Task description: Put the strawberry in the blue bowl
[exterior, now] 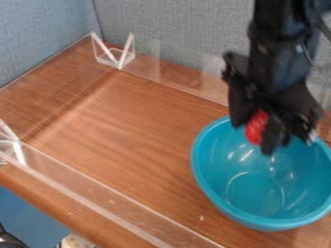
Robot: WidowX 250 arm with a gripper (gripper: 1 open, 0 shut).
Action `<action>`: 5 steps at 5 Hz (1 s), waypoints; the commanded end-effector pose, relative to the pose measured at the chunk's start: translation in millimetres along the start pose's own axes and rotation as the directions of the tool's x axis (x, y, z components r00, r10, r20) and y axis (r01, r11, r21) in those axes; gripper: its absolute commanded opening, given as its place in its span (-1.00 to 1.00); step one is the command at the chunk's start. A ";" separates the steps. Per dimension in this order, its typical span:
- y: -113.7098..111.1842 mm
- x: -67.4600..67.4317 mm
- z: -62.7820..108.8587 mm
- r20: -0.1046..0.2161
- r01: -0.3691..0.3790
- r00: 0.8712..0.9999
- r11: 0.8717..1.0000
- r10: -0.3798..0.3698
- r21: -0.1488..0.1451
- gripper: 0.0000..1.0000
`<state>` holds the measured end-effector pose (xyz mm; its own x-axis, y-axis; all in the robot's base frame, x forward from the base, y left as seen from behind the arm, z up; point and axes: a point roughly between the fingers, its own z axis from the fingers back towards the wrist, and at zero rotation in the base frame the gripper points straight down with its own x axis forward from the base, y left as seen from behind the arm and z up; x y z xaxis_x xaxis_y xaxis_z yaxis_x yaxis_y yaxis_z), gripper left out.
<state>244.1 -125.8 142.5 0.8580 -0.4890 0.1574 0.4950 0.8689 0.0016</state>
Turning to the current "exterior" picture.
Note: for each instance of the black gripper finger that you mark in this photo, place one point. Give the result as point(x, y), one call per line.
point(277, 134)
point(242, 102)

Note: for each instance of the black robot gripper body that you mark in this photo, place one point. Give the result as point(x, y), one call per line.
point(278, 70)

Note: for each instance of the red toy strawberry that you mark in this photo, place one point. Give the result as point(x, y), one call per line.
point(256, 126)

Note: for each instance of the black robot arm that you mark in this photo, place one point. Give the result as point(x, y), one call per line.
point(290, 22)

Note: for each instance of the blue plastic bowl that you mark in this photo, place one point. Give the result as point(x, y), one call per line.
point(269, 193)

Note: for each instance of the clear acrylic back barrier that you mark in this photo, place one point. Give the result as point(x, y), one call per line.
point(182, 68)

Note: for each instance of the clear acrylic barrier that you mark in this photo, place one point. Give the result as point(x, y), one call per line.
point(182, 68)
point(138, 219)

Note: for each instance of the clear acrylic front barrier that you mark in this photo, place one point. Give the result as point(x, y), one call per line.
point(138, 219)

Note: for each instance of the clear acrylic corner bracket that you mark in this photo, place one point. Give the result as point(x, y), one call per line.
point(114, 57)

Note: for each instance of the clear acrylic left bracket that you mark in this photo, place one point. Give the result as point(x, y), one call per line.
point(10, 145)

